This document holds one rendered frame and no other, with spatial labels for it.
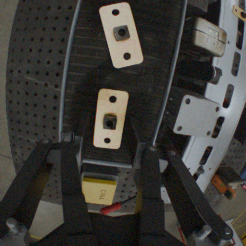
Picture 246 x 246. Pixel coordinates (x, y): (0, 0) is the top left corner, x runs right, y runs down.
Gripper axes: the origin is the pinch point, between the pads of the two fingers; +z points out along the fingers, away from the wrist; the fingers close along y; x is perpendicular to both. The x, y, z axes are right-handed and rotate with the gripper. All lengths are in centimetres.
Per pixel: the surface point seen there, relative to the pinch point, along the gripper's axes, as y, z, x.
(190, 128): 15.8, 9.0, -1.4
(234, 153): 88, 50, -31
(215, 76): 18.6, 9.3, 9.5
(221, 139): 37.2, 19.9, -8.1
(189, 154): 26.1, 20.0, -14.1
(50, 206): -64, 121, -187
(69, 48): -6.1, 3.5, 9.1
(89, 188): -2.1, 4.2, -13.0
